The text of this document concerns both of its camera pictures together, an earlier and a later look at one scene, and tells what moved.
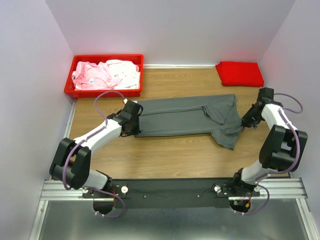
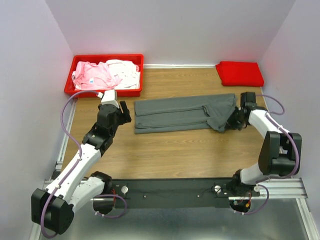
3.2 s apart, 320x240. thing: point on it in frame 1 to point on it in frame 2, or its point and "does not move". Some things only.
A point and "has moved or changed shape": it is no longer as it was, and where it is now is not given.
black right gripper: (246, 122) to (230, 123)
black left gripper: (136, 130) to (125, 117)
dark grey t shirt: (217, 114) has moved or changed shape
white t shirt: (128, 71) does not move
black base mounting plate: (168, 193) does not move
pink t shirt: (89, 76) does not move
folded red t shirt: (240, 74) does not move
